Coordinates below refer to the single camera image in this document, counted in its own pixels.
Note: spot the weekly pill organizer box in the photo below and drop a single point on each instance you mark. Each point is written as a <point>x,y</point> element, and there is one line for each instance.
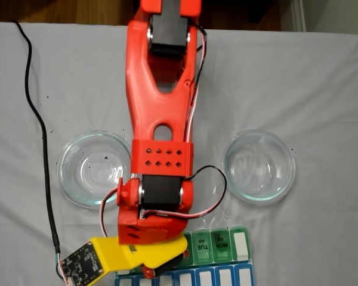
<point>214,262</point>

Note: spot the clear glass bowl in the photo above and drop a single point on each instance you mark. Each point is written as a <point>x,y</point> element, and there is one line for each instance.
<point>256,167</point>
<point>77,167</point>

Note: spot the white tablecloth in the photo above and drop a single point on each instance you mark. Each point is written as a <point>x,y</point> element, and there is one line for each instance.
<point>286,74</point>

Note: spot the white baseboard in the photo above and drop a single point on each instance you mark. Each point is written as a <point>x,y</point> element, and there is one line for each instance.
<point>297,15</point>

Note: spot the camera board on yellow mount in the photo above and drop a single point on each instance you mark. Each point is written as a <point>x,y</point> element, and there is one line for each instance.
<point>82,265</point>

